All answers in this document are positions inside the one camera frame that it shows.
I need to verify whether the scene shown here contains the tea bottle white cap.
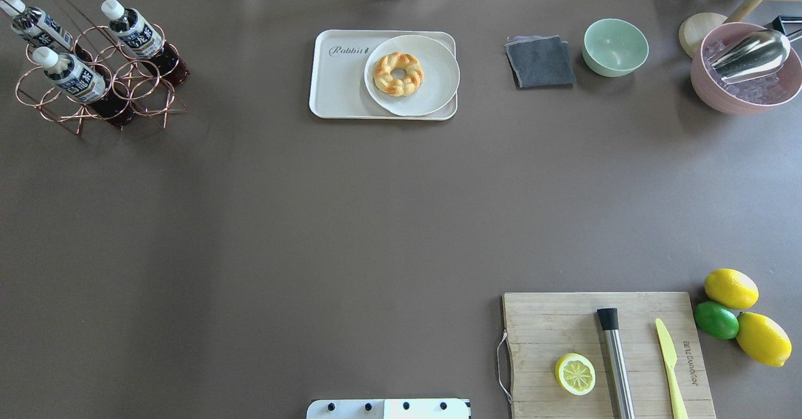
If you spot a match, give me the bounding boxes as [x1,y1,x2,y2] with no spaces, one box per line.
[101,0,189,87]

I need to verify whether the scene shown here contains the cream rectangular serving tray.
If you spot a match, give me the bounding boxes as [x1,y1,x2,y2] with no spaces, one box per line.
[309,29,457,120]

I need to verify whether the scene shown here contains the tea bottle front rack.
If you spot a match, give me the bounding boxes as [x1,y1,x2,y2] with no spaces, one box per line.
[31,47,135,127]

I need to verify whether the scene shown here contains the tea bottle back left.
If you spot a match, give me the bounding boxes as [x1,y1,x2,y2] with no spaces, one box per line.
[2,0,93,63]

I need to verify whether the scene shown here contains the round cream plate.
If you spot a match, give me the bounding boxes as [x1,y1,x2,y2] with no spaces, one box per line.
[364,36,459,116]

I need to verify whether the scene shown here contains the grey folded cloth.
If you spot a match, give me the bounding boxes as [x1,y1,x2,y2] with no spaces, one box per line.
[504,36,576,89]

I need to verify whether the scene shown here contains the wooden cutting board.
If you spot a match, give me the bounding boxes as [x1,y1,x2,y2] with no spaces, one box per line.
[503,292,716,418]

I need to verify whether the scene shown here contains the steel muddler black tip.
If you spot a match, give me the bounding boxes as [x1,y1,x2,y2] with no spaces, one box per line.
[596,308,637,418]

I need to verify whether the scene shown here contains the half lemon slice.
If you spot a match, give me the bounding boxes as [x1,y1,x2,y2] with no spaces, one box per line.
[554,353,596,396]

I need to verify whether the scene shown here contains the mint green bowl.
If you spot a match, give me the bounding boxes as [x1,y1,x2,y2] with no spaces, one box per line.
[582,18,650,78]

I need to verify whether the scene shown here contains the yellow plastic knife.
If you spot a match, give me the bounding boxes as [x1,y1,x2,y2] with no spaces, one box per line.
[654,318,689,418]

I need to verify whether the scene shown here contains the round wooden stand base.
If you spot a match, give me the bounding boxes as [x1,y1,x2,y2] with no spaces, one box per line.
[678,12,727,58]

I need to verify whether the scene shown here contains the green lime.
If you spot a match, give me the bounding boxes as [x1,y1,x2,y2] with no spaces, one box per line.
[694,300,740,340]

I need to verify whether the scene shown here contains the yellow lemon upper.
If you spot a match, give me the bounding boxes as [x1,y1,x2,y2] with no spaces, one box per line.
[704,268,759,310]

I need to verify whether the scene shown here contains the yellow lemon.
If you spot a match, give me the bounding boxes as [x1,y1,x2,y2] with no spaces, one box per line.
[736,313,793,368]
[704,268,759,310]

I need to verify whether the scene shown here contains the pink ice bowl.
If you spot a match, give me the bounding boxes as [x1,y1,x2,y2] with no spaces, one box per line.
[691,22,800,115]

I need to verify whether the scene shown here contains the metal ice scoop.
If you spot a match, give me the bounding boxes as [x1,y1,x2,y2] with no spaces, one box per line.
[711,29,791,85]

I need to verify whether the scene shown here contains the yellow lemon lower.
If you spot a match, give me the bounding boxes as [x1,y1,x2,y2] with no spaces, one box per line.
[736,313,793,368]

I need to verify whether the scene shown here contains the braided ring donut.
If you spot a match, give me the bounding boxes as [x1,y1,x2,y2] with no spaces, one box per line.
[372,51,425,97]

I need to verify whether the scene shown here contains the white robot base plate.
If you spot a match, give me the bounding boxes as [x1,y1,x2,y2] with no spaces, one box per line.
[306,397,472,418]

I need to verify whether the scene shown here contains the copper wire bottle rack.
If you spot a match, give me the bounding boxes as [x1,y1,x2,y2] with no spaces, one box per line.
[14,0,186,136]

